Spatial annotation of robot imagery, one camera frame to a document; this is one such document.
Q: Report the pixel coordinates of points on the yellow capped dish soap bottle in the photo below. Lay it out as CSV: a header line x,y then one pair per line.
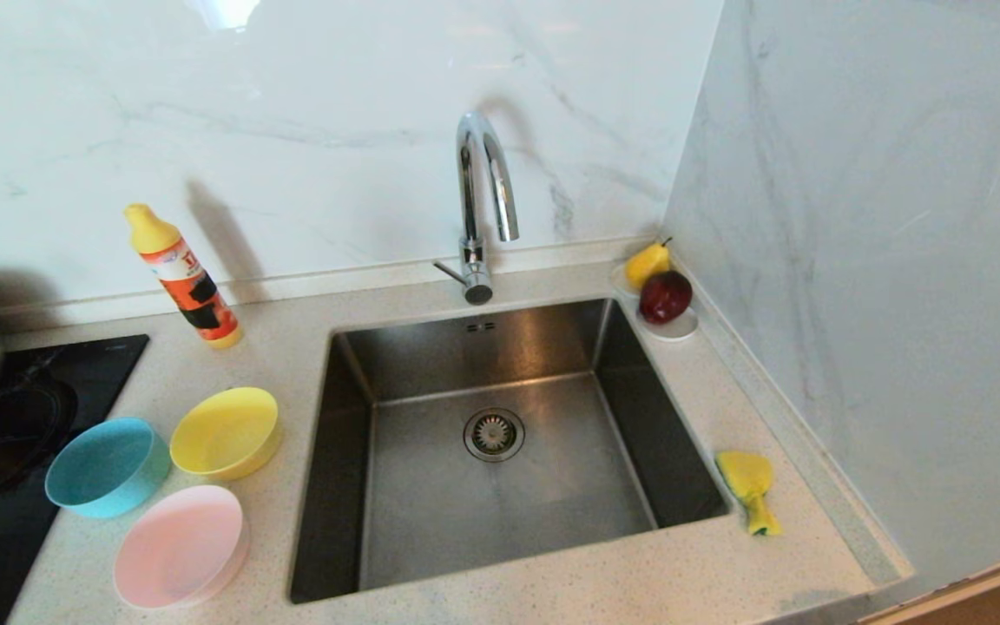
x,y
192,291

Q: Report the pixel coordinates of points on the stainless steel sink basin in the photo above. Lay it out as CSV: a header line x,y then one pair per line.
x,y
430,521

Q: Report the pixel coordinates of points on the yellow green sponge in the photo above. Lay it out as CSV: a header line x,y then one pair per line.
x,y
747,476

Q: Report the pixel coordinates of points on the chrome gooseneck faucet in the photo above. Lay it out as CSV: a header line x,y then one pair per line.
x,y
471,260

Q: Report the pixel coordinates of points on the round metal drain strainer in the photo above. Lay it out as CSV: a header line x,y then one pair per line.
x,y
494,434

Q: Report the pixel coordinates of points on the yellow pear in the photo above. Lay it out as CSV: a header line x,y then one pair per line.
x,y
646,265

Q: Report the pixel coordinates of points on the dark red apple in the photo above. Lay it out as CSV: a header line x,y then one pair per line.
x,y
665,297

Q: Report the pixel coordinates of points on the small white plate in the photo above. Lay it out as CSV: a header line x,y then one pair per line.
x,y
675,331

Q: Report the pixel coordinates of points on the yellow plastic bowl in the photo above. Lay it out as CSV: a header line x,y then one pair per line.
x,y
222,434

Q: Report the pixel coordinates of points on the pink plastic bowl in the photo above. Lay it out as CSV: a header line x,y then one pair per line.
x,y
179,547

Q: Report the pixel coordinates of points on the blue plastic bowl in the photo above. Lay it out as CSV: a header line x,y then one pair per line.
x,y
105,469

